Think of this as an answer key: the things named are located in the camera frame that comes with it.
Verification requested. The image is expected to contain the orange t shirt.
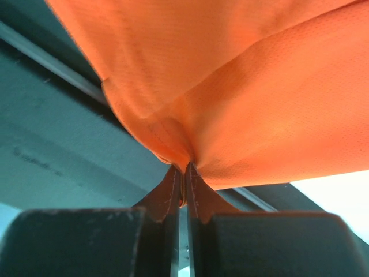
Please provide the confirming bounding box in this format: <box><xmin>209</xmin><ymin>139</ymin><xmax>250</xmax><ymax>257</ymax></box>
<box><xmin>48</xmin><ymin>1</ymin><xmax>368</xmax><ymax>189</ymax></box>

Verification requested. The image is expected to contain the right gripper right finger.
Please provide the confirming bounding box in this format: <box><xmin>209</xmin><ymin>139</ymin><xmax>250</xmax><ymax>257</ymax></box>
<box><xmin>184</xmin><ymin>164</ymin><xmax>368</xmax><ymax>276</ymax></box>

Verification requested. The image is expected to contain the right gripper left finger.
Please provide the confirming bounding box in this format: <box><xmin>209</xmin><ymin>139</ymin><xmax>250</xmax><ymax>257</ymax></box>
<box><xmin>1</xmin><ymin>167</ymin><xmax>182</xmax><ymax>276</ymax></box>

